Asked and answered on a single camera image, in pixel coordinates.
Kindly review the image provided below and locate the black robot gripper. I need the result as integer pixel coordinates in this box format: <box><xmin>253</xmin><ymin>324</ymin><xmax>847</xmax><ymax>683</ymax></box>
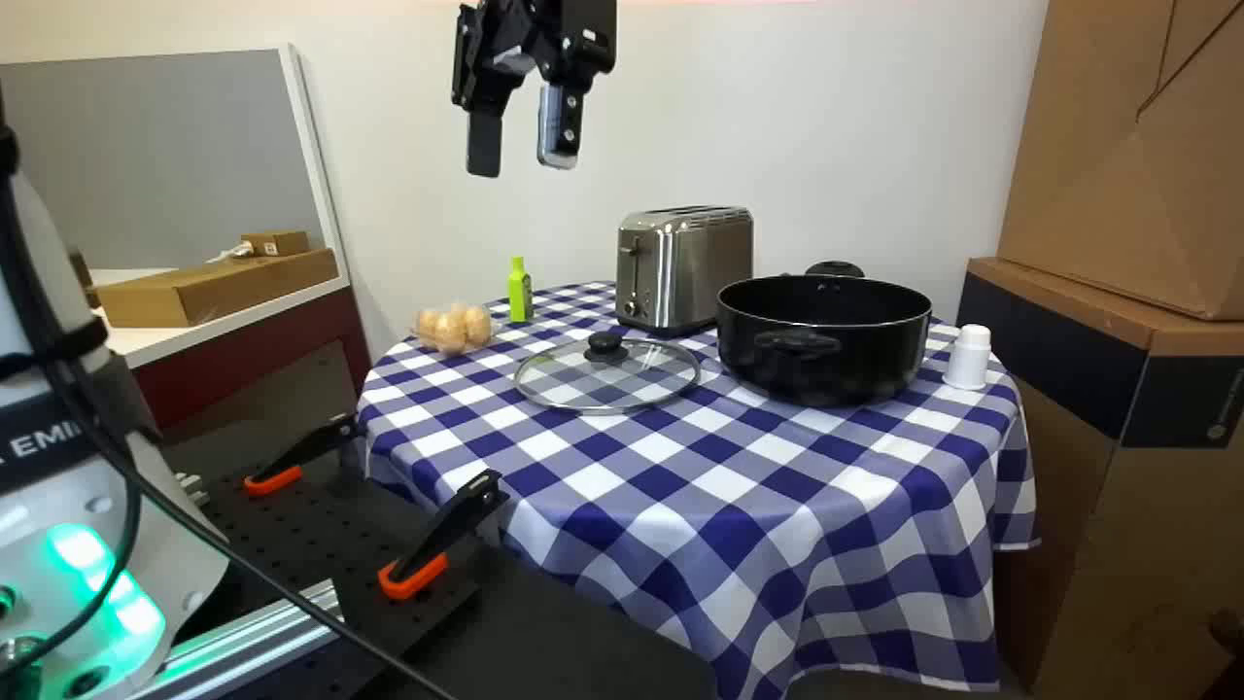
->
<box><xmin>449</xmin><ymin>0</ymin><xmax>621</xmax><ymax>182</ymax></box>

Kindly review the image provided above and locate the stainless steel toaster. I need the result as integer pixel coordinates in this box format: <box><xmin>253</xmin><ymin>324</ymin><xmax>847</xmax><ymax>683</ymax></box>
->
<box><xmin>609</xmin><ymin>202</ymin><xmax>760</xmax><ymax>338</ymax></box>

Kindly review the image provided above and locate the small green bottle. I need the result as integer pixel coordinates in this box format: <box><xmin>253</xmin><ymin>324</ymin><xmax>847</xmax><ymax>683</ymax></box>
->
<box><xmin>501</xmin><ymin>252</ymin><xmax>536</xmax><ymax>332</ymax></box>

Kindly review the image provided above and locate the glass pot lid black knob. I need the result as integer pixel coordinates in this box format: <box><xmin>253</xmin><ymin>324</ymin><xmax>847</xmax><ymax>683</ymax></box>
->
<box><xmin>514</xmin><ymin>325</ymin><xmax>705</xmax><ymax>416</ymax></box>

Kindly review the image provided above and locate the small wooden block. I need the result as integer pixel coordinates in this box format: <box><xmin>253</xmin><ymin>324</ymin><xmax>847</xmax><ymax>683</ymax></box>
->
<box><xmin>205</xmin><ymin>229</ymin><xmax>314</xmax><ymax>267</ymax></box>

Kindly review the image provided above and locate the flat wooden board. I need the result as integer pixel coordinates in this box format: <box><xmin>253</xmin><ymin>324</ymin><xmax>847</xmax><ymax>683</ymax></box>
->
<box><xmin>94</xmin><ymin>245</ymin><xmax>341</xmax><ymax>332</ymax></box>

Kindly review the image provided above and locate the grey partition panel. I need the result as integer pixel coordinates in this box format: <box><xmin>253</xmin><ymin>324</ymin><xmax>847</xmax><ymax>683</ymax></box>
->
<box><xmin>0</xmin><ymin>42</ymin><xmax>349</xmax><ymax>279</ymax></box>

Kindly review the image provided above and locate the white desk red front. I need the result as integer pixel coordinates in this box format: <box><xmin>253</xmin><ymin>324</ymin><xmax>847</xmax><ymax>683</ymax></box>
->
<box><xmin>86</xmin><ymin>262</ymin><xmax>379</xmax><ymax>437</ymax></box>

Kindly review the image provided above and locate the black cooking pot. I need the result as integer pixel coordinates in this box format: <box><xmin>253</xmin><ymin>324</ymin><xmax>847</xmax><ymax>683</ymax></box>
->
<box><xmin>711</xmin><ymin>257</ymin><xmax>937</xmax><ymax>412</ymax></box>

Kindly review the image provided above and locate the black orange spring clamp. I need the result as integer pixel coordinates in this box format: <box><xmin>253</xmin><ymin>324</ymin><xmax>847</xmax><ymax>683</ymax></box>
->
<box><xmin>372</xmin><ymin>467</ymin><xmax>514</xmax><ymax>607</ymax></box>
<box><xmin>236</xmin><ymin>410</ymin><xmax>368</xmax><ymax>503</ymax></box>

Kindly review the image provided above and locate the blue white checkered tablecloth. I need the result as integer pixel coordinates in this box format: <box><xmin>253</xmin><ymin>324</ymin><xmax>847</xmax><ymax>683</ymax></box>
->
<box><xmin>355</xmin><ymin>277</ymin><xmax>1041</xmax><ymax>700</ymax></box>

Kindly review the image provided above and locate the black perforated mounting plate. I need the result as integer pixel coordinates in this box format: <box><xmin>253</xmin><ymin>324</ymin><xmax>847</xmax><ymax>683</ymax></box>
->
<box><xmin>190</xmin><ymin>438</ymin><xmax>488</xmax><ymax>700</ymax></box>

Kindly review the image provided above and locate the small white cup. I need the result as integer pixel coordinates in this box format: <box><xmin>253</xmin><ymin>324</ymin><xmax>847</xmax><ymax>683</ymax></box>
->
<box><xmin>940</xmin><ymin>319</ymin><xmax>996</xmax><ymax>398</ymax></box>

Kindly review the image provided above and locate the large cardboard box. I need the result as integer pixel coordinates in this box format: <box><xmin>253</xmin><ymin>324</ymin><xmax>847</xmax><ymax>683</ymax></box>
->
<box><xmin>996</xmin><ymin>0</ymin><xmax>1244</xmax><ymax>325</ymax></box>

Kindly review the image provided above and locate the brown black cabinet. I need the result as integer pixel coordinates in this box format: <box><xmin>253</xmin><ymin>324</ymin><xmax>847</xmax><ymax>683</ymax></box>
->
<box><xmin>953</xmin><ymin>252</ymin><xmax>1244</xmax><ymax>700</ymax></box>

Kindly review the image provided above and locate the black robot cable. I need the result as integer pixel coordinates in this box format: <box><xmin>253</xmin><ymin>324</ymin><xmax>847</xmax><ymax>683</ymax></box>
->
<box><xmin>0</xmin><ymin>119</ymin><xmax>459</xmax><ymax>700</ymax></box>

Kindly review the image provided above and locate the aluminium extrusion rail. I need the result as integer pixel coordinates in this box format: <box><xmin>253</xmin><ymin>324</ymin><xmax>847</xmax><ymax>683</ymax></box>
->
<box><xmin>131</xmin><ymin>574</ymin><xmax>349</xmax><ymax>700</ymax></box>

